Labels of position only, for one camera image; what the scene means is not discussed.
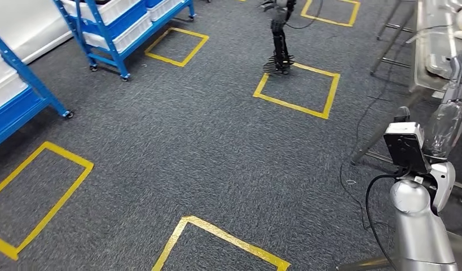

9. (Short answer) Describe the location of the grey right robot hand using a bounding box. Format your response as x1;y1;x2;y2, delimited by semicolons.
393;52;462;161

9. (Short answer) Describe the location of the blue metal shelf rack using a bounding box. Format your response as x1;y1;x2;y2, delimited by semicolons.
53;0;196;82
0;28;74;150

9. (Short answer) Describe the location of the stainless steel table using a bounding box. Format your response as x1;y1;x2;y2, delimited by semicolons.
350;0;462;195

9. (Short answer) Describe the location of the stamped grey metal panel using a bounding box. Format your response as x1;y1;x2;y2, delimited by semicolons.
425;0;462;79

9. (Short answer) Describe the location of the yellow floor tape square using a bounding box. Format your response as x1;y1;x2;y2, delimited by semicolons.
152;216;291;271
0;141;95;261
252;62;341;120
301;0;361;28
144;27;210;68

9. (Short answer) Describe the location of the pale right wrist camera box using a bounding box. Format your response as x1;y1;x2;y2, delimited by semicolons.
383;121;426;140

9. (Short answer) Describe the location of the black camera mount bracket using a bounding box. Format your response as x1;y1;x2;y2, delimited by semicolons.
383;133;433;174

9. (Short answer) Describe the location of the thin black floor cable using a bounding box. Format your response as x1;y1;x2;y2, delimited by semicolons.
339;22;415;231

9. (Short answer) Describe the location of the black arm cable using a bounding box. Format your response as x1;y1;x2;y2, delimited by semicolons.
365;168;413;271

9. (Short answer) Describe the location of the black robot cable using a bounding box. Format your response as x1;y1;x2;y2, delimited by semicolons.
284;0;324;30

